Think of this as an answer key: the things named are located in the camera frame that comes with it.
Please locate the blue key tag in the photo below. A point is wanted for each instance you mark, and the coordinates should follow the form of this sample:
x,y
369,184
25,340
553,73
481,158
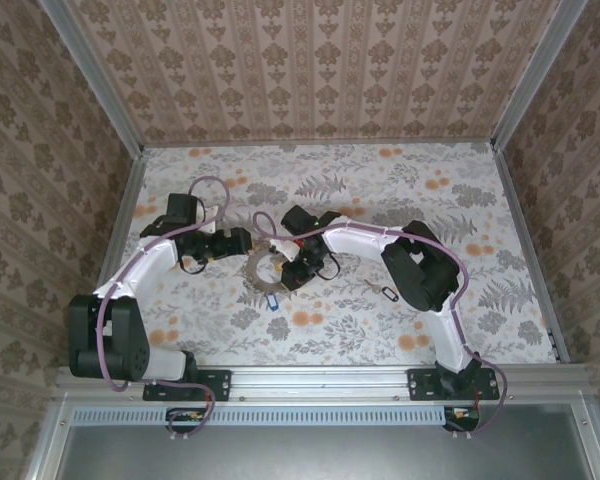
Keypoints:
x,y
271,301

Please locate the silver key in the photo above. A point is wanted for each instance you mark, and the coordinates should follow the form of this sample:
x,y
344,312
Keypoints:
x,y
372,287

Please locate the small black carabiner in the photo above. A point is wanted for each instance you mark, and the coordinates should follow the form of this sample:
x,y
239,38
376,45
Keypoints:
x,y
390,294

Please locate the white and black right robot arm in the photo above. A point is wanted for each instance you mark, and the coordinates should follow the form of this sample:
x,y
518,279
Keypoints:
x,y
420,280

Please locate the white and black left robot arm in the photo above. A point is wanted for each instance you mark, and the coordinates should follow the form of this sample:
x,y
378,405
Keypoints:
x,y
150,270

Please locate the floral table cover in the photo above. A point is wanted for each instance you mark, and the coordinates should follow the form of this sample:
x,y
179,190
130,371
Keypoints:
x,y
330,345

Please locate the grey metal panel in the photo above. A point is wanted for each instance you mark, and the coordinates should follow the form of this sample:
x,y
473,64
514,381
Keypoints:
x,y
330,455

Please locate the aluminium frame bar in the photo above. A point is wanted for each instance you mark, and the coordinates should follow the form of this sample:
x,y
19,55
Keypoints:
x,y
320,144
528,250
128,200

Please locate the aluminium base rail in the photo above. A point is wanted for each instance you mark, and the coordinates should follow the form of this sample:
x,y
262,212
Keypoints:
x,y
320,382

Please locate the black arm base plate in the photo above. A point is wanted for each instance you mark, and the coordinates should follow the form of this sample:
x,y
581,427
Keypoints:
x,y
422,385
215,385

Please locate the aluminium corner post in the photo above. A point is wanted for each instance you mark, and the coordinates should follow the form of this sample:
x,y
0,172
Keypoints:
x,y
535,75
103,85

